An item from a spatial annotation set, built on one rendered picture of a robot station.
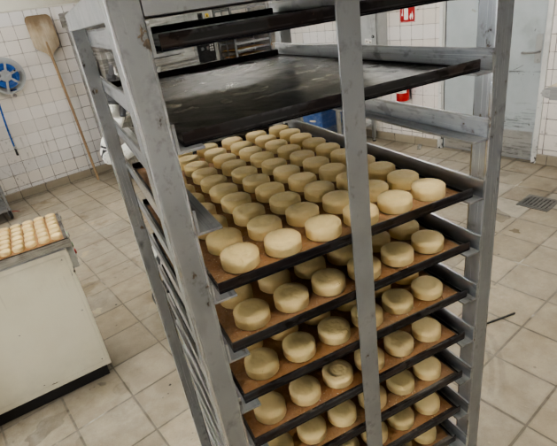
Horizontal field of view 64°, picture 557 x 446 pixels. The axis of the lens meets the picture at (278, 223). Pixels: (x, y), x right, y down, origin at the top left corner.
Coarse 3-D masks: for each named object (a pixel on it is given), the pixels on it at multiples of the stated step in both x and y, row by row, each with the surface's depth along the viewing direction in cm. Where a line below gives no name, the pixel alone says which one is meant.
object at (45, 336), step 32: (64, 256) 223; (0, 288) 212; (32, 288) 220; (64, 288) 228; (0, 320) 217; (32, 320) 225; (64, 320) 234; (0, 352) 222; (32, 352) 230; (64, 352) 239; (96, 352) 249; (0, 384) 226; (32, 384) 235; (64, 384) 245; (0, 416) 235
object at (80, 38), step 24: (96, 72) 92; (96, 96) 94; (120, 144) 99; (120, 168) 101; (120, 192) 105; (144, 240) 109; (144, 264) 112; (168, 312) 119; (168, 336) 122; (192, 384) 131; (192, 408) 134
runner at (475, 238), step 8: (424, 216) 79; (432, 216) 77; (424, 224) 79; (432, 224) 78; (440, 224) 76; (448, 224) 74; (456, 224) 72; (440, 232) 76; (448, 232) 74; (456, 232) 73; (464, 232) 71; (472, 232) 70; (456, 240) 73; (464, 240) 72; (472, 240) 70; (480, 240) 69; (472, 248) 70; (480, 248) 70; (464, 256) 69
